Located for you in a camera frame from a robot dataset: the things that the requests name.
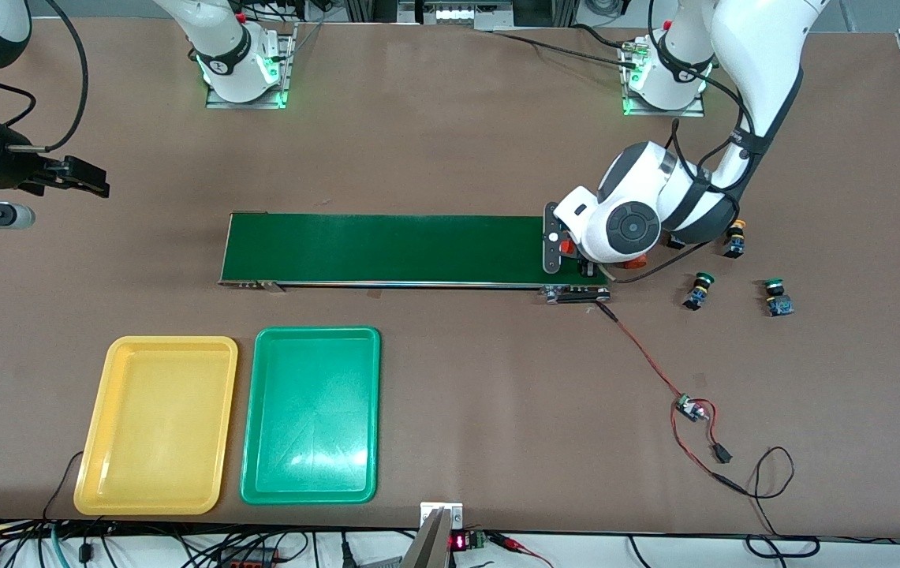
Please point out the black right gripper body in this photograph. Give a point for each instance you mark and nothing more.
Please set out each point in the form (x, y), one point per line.
(17, 173)

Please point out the orange cylinder white 4680 print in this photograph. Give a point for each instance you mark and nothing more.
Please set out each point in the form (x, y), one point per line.
(568, 247)
(635, 263)

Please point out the orange power strip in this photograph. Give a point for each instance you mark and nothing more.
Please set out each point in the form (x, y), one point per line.
(248, 562)

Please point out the yellow plastic tray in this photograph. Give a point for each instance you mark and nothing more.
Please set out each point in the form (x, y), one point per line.
(156, 426)

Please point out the red LED display module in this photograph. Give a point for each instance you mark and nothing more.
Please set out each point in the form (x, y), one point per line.
(459, 543)

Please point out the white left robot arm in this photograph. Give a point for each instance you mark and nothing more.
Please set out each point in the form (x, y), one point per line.
(757, 47)

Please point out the silver electronics box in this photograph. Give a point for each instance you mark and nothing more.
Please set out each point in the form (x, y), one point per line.
(457, 14)

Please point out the green push button switch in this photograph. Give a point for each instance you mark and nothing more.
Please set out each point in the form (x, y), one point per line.
(697, 292)
(778, 300)

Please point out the green plastic tray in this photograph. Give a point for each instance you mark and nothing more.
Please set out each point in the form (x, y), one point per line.
(311, 418)

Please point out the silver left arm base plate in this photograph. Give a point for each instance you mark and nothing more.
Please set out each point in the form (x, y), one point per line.
(686, 111)

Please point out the red clip lead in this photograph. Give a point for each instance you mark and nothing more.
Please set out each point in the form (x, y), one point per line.
(513, 543)

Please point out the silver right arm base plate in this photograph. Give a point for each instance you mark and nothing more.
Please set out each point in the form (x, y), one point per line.
(285, 55)

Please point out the small motor controller board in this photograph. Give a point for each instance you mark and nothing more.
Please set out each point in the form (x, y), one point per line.
(688, 407)

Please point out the silver camera mount bracket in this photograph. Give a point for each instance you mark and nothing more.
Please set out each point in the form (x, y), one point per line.
(440, 517)

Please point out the green belt conveyor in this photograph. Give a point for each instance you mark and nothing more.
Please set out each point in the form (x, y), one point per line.
(418, 248)

